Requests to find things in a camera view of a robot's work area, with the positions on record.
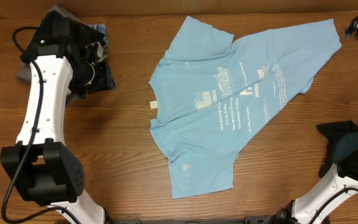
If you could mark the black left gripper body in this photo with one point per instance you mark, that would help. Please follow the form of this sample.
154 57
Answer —
91 78

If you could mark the light blue printed t-shirt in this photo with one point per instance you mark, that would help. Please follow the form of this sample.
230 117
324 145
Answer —
215 93

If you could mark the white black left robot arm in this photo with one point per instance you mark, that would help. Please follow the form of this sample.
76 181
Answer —
66 58

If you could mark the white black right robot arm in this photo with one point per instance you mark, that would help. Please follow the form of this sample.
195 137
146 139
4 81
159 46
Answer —
338 179

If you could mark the folded black t-shirt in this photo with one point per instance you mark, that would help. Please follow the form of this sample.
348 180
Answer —
55 25

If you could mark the folded blue denim garment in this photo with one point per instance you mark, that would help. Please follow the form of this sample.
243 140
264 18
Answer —
100 28

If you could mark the folded grey garment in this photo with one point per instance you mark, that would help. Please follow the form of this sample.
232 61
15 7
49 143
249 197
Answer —
24 73

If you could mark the crumpled black garment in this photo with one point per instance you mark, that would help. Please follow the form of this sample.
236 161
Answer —
333 132

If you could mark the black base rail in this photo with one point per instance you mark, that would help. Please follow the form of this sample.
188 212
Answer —
246 220

